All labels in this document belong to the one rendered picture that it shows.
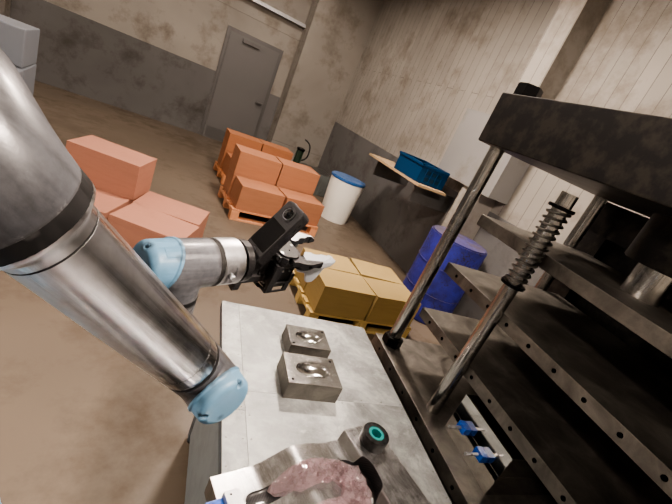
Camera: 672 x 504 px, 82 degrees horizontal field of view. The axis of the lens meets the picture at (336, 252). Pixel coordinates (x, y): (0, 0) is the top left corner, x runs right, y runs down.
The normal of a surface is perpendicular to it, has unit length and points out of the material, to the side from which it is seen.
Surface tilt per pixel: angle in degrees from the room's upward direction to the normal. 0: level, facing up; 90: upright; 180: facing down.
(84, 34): 90
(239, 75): 90
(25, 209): 77
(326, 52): 90
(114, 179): 90
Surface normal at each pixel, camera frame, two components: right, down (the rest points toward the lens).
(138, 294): 0.94, 0.15
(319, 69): 0.34, 0.47
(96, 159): 0.07, 0.39
